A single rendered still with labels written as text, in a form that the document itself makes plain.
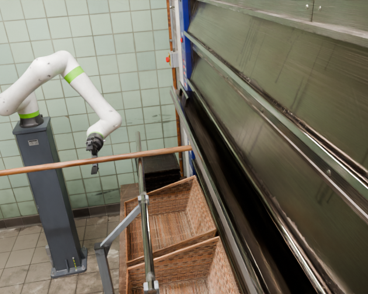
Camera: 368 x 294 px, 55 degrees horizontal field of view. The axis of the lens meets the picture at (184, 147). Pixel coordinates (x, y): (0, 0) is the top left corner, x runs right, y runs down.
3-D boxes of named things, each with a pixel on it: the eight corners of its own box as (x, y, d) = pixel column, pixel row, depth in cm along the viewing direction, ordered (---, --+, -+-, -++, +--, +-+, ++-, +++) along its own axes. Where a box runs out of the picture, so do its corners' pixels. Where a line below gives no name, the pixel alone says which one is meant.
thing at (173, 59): (179, 63, 263) (177, 50, 259) (180, 66, 254) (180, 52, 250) (169, 65, 262) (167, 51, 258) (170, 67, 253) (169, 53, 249)
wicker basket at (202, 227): (198, 209, 238) (196, 173, 226) (220, 270, 188) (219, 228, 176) (125, 220, 232) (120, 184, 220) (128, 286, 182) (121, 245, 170)
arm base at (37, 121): (24, 115, 244) (22, 107, 242) (47, 112, 247) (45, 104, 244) (17, 129, 221) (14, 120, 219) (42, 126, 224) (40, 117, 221)
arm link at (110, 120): (73, 84, 209) (66, 85, 198) (87, 72, 207) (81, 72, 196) (113, 132, 214) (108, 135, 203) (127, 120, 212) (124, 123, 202)
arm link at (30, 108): (11, 119, 221) (2, 90, 213) (28, 111, 234) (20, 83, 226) (27, 121, 217) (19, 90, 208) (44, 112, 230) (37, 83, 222)
